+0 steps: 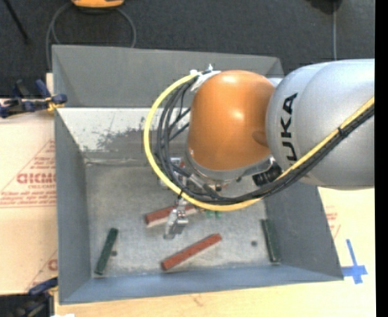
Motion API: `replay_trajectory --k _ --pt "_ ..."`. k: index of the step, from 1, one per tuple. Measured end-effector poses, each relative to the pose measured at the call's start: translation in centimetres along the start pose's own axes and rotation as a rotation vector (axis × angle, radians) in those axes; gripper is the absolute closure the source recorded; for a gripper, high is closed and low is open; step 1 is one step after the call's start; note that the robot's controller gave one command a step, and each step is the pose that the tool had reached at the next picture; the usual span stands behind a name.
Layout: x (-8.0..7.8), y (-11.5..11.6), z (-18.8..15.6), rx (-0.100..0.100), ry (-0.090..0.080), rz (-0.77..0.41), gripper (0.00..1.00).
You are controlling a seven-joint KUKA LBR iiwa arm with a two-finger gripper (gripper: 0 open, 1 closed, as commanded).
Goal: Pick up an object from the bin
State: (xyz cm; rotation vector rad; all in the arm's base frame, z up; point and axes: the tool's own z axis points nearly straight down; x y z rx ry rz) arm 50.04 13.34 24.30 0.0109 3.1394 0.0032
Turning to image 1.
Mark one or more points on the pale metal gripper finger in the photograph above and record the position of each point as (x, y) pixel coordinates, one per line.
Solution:
(182, 222)
(169, 226)

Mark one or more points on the red-brown flat block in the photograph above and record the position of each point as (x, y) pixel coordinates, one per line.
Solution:
(190, 252)
(157, 216)

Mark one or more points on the grey metal bin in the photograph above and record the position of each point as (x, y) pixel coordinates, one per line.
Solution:
(121, 203)

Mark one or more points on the dark green flat block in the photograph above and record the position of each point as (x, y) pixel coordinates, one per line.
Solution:
(271, 241)
(106, 251)

